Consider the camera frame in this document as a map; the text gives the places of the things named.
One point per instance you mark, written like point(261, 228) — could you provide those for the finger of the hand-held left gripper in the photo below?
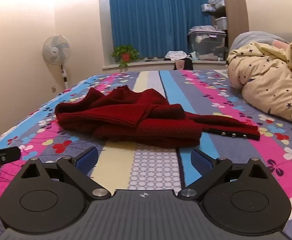
point(9, 155)

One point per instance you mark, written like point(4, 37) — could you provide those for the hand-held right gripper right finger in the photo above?
point(201, 163)

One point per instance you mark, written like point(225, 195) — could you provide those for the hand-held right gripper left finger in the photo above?
point(85, 161)

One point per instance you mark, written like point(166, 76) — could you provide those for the dark red knit sweater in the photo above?
point(125, 120)

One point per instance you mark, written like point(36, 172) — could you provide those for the clothes pile on bin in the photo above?
point(201, 28)

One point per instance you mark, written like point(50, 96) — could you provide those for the floral striped bedsheet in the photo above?
point(211, 110)

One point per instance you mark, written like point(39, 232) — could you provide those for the pink and black garment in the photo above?
point(183, 64)

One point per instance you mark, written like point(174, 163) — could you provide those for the yellow star print duvet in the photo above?
point(266, 85)

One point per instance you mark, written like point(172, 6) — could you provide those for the white window sill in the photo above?
point(141, 65)

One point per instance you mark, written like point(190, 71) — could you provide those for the white cloth pile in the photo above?
point(176, 55)

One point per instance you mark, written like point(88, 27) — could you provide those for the white standing fan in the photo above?
point(57, 50)

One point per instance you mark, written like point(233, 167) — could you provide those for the potted green plant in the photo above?
point(125, 51)

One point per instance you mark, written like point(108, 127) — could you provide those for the clear plastic storage bin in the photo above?
point(207, 45)

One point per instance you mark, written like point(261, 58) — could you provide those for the grey blanket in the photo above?
point(256, 38)

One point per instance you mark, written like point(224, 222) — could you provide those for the small white storage box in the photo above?
point(221, 23)

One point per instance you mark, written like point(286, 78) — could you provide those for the pink pillow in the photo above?
point(281, 44)

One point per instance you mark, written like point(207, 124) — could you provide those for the blue curtain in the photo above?
point(156, 17)

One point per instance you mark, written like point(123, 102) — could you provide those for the wooden shelf unit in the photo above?
point(234, 10)

